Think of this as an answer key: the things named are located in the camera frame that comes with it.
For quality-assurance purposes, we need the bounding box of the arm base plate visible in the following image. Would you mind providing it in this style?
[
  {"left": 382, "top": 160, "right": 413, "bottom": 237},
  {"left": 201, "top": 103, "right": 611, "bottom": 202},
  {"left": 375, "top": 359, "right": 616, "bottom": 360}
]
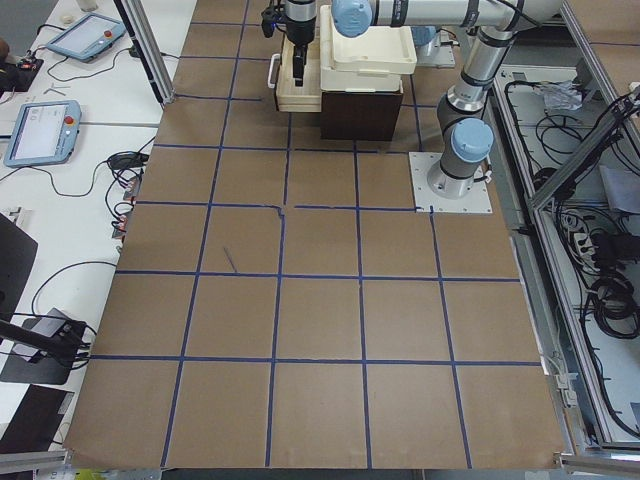
[{"left": 409, "top": 152, "right": 493, "bottom": 215}]

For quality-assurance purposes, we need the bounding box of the aluminium frame post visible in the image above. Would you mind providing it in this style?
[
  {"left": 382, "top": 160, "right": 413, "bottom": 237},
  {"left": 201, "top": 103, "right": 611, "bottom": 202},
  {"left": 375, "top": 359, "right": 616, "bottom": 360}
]
[{"left": 114, "top": 0, "right": 175, "bottom": 106}]

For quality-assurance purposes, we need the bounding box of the blue teach pendant far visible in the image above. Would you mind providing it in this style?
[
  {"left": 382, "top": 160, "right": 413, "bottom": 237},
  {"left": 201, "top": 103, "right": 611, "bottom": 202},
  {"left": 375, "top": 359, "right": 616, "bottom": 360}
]
[{"left": 45, "top": 13, "right": 126, "bottom": 62}]

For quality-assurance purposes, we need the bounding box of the cream plastic tray lid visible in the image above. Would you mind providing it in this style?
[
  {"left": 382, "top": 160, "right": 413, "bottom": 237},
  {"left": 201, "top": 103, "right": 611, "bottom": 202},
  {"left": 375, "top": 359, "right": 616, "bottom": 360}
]
[{"left": 319, "top": 1, "right": 417, "bottom": 93}]

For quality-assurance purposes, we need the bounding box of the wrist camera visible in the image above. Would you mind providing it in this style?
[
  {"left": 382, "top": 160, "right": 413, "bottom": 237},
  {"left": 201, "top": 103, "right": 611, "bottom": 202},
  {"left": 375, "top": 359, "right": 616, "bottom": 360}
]
[{"left": 261, "top": 0, "right": 286, "bottom": 38}]

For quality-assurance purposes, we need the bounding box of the wooden drawer with white handle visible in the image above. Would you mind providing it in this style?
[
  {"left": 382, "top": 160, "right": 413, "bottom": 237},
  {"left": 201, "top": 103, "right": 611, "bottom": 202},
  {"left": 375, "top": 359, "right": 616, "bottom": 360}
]
[{"left": 267, "top": 35, "right": 323, "bottom": 113}]

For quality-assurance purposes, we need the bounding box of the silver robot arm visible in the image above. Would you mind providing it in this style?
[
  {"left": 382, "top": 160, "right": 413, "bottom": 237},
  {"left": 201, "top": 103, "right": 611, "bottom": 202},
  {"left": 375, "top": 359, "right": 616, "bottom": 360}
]
[{"left": 331, "top": 0, "right": 562, "bottom": 200}]

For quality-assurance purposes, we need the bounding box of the dark brown drawer cabinet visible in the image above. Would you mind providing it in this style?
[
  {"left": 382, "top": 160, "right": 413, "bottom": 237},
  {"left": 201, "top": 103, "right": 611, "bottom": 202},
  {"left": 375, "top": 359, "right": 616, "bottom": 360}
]
[{"left": 320, "top": 90, "right": 404, "bottom": 141}]

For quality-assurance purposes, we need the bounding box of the blue teach pendant near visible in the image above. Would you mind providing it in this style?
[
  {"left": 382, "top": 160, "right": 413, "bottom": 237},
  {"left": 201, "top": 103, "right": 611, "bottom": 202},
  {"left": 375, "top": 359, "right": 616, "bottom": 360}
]
[{"left": 3, "top": 100, "right": 82, "bottom": 168}]

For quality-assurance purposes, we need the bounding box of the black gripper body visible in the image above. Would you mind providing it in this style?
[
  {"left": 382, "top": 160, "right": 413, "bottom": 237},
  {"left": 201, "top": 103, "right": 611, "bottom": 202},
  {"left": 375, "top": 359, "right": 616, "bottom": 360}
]
[{"left": 284, "top": 0, "right": 316, "bottom": 46}]

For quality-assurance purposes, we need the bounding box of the black power brick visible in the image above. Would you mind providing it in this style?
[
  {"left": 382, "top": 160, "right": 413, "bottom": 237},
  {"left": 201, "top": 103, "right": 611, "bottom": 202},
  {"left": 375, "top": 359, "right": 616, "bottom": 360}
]
[{"left": 107, "top": 151, "right": 149, "bottom": 170}]

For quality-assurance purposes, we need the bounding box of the blue teach pendant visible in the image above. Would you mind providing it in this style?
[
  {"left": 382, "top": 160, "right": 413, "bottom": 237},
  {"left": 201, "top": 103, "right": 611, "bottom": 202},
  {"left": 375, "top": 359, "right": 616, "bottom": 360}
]
[
  {"left": 3, "top": 100, "right": 82, "bottom": 168},
  {"left": 45, "top": 13, "right": 126, "bottom": 62}
]

